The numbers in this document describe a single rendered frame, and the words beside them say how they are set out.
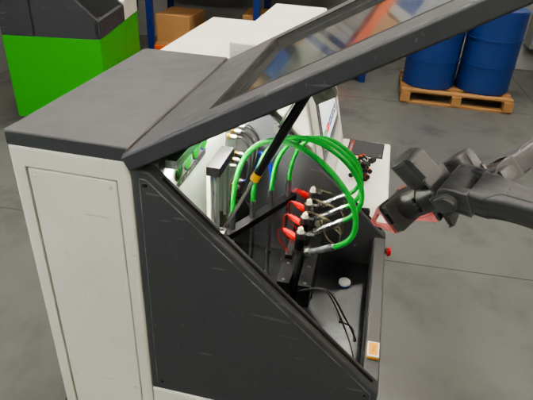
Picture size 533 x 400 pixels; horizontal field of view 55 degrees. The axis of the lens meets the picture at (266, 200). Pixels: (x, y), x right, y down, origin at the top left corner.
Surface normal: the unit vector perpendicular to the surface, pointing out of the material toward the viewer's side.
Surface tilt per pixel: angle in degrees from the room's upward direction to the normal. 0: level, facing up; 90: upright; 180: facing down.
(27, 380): 0
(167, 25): 90
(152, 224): 90
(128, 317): 90
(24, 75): 90
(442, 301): 0
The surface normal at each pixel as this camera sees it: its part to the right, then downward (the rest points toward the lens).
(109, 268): -0.22, 0.49
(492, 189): -0.40, -0.69
